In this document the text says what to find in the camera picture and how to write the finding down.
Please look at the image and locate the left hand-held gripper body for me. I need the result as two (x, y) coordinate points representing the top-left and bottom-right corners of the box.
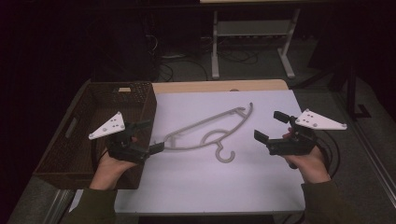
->
(88, 111), (151, 165)

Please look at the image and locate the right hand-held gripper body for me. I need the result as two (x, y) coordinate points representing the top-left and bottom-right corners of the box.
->
(266, 108), (348, 157)

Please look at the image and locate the brown wicker basket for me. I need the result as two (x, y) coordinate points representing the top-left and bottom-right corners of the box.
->
(32, 81), (158, 190)

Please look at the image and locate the grey plastic clothes hanger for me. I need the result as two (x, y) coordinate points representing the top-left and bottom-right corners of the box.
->
(162, 102), (254, 163)

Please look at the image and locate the person's left hand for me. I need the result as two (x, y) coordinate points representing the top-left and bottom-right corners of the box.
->
(89, 151), (138, 190)

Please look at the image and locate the person's right hand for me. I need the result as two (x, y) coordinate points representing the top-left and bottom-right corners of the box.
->
(282, 145), (332, 185)

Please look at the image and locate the black metal stand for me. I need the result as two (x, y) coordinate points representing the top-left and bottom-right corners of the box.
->
(346, 60), (372, 121)

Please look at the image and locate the white table mat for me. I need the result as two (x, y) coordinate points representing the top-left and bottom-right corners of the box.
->
(113, 90), (306, 215)

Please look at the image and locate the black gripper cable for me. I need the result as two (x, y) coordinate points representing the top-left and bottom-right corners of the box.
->
(316, 130), (342, 180)

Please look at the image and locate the aluminium rail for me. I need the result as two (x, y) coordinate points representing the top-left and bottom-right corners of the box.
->
(349, 119), (396, 200)
(41, 189), (76, 224)

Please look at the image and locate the black floor cable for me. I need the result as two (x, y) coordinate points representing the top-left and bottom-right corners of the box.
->
(218, 49), (260, 65)
(158, 57), (209, 82)

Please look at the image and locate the white metal table frame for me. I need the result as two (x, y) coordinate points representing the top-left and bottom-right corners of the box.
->
(210, 8), (302, 80)

